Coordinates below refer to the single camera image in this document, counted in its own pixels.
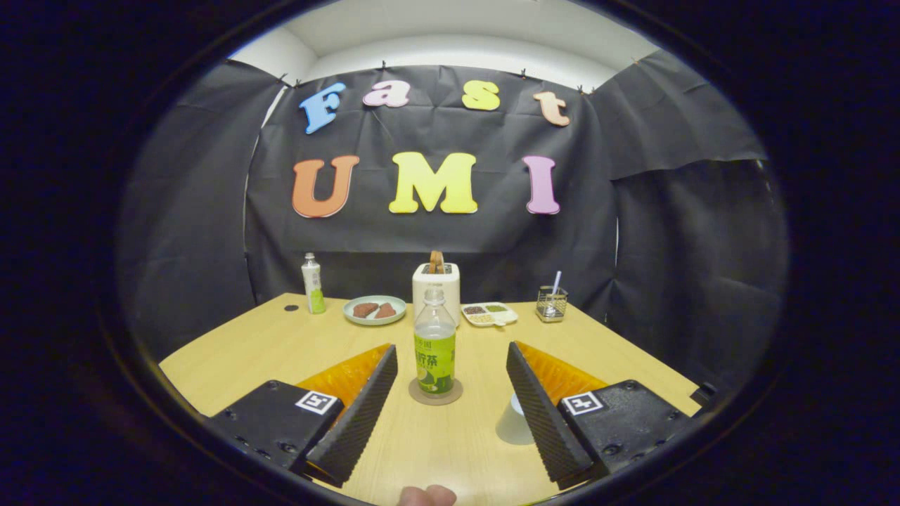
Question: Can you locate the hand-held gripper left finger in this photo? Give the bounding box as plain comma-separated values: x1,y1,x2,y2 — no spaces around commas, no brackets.
209,344,399,488

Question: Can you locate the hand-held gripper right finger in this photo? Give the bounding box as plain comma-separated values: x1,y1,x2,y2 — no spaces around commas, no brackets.
506,342,693,491

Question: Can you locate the white cup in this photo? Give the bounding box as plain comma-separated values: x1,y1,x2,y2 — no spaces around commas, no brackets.
496,393,536,446

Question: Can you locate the green label juice bottle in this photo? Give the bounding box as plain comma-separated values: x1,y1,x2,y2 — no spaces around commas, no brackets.
413,287,456,396

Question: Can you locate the round brown coaster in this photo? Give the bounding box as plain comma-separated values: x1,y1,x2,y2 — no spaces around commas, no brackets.
409,377,464,406

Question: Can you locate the small white capped bottle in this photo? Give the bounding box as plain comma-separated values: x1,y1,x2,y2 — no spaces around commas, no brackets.
302,253,327,315

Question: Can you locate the pale green plate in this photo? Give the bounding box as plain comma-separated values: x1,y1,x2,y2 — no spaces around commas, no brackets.
343,295,408,326

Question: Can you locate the wooden table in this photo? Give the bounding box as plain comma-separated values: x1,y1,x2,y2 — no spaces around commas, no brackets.
158,293,704,506

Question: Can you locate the white divided dish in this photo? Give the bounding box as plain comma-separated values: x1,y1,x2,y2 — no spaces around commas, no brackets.
461,302,519,327

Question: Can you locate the white toaster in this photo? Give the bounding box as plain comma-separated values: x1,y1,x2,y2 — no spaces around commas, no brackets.
412,263,461,327

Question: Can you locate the wire mesh holder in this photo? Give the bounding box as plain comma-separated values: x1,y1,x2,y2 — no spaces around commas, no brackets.
536,285,569,323

